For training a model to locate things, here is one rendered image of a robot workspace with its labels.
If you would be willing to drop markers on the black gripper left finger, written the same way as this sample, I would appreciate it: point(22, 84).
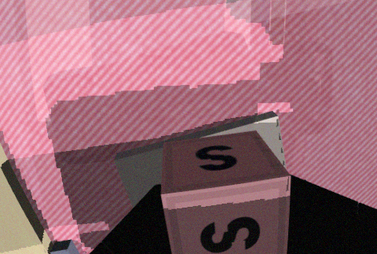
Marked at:
point(143, 231)

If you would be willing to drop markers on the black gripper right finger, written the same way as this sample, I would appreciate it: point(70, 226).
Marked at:
point(324, 222)

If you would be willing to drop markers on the brown cube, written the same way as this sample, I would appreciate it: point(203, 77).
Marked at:
point(225, 195)

